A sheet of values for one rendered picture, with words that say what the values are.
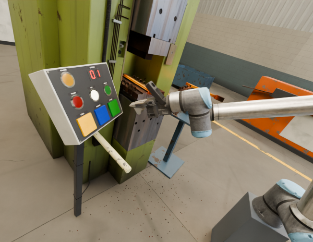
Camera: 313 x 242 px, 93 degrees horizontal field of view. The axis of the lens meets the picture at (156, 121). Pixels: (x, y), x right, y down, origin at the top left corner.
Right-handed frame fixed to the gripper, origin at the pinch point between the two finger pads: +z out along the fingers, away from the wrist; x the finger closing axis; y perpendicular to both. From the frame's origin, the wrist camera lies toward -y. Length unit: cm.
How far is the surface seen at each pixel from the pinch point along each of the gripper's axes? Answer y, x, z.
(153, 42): -27.9, 37.9, -6.1
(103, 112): -0.2, -9.4, 10.2
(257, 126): 187, 334, -138
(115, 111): 2.6, -0.7, 10.2
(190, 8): -50, 87, -28
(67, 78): -17.7, -20.1, 10.5
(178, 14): -41, 53, -22
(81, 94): -10.8, -16.9, 10.9
